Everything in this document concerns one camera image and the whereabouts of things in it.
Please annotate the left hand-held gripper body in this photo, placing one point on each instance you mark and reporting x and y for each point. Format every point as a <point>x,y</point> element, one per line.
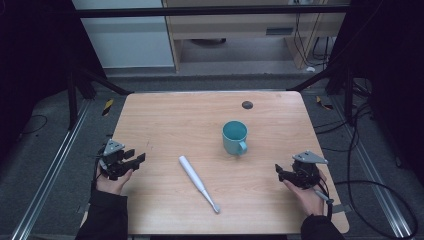
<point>113,165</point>

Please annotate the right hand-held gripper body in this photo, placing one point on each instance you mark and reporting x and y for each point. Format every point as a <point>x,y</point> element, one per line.
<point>305,173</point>

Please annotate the person's left hand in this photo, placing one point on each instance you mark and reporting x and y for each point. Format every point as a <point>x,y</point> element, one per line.
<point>111,186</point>

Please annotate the person's right hand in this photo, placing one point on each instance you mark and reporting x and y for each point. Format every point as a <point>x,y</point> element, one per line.
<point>310,200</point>

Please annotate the grey tape strip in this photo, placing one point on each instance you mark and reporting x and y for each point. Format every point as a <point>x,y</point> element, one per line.
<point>341,208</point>

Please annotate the black yellow floor tape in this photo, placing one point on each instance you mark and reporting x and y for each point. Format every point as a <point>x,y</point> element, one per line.
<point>324,104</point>
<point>107,107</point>

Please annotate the white electric toothbrush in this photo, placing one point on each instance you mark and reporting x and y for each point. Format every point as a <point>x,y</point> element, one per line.
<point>196,181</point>

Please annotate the black metal stand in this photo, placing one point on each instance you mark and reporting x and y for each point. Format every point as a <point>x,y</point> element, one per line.
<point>348,96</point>
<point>71,100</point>

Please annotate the small white floor object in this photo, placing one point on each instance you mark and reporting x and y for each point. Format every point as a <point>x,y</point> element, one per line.
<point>310,69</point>

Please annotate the white cabinet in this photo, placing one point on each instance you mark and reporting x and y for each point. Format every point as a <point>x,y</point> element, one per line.
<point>130,43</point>

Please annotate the dark curtain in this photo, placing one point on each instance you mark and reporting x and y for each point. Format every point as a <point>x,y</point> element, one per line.
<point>33,60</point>
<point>393,66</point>

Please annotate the light wooden desk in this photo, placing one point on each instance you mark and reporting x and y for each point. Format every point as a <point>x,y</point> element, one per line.
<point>233,26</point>

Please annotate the aluminium floor rail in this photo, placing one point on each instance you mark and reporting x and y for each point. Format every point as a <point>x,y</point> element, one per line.
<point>50,170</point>
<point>376,186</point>

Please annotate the black horizontal frame bar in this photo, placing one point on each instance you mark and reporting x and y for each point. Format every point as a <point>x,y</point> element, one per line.
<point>200,11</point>

